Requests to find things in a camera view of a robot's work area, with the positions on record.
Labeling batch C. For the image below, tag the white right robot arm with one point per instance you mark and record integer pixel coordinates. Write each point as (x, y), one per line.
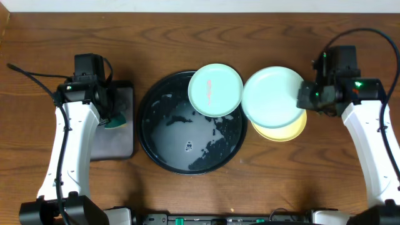
(359, 102)

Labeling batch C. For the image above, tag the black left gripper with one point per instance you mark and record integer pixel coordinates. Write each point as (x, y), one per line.
(104, 120)

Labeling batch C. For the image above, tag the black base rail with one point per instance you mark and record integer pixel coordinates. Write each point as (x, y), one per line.
(277, 216)

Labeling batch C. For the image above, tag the mint green front plate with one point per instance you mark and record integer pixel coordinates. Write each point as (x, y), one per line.
(270, 97)

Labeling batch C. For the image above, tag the black round tray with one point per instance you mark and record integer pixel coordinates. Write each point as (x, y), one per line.
(180, 139)

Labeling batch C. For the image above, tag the mint green plate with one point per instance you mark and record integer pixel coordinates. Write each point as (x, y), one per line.
(270, 97)
(215, 90)

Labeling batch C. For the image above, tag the green yellow sponge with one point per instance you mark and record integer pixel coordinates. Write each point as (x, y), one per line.
(117, 121)

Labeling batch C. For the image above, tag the black rectangular tray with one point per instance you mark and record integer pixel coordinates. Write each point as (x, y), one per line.
(116, 144)

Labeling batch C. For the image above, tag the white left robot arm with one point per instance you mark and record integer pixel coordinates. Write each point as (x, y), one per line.
(81, 138)

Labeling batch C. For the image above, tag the yellow plate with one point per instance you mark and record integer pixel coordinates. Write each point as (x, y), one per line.
(285, 133)

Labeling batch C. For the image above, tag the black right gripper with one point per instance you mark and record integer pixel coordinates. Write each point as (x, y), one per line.
(303, 99)

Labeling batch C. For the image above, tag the mint green rear plate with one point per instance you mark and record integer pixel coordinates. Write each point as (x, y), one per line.
(215, 90)

